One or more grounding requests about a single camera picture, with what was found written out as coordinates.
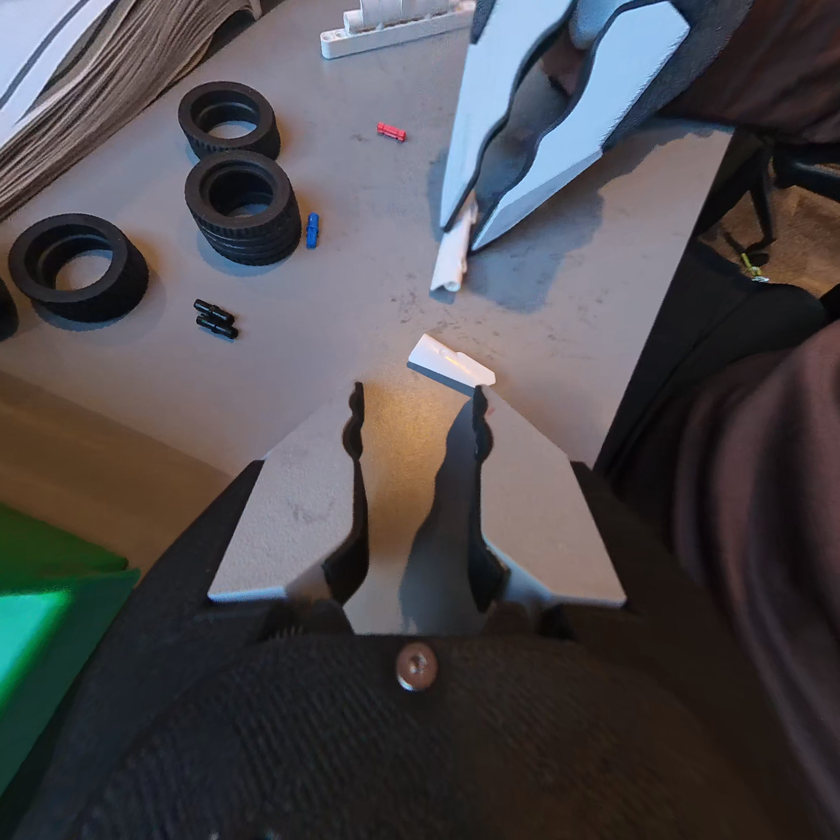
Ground person's legs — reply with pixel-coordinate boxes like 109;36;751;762
594;239;828;526

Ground small white toy connector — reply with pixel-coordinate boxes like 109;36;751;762
430;243;470;294

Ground black office chair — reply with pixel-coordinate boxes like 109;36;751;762
748;128;840;257

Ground white stepped brick assembly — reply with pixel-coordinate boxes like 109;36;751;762
320;0;476;60

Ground grey desk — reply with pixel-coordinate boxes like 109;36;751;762
0;0;736;637

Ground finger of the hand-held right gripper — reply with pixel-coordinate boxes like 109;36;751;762
437;0;576;232
468;0;693;253

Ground person's torso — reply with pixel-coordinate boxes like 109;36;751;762
676;335;840;840

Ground green plastic bin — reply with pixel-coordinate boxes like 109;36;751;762
0;502;142;798

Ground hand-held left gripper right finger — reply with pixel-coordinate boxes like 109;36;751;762
467;385;629;611

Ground open instruction book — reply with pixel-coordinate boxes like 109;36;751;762
0;0;263;221

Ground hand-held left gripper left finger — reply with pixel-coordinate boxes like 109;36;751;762
207;382;370;603

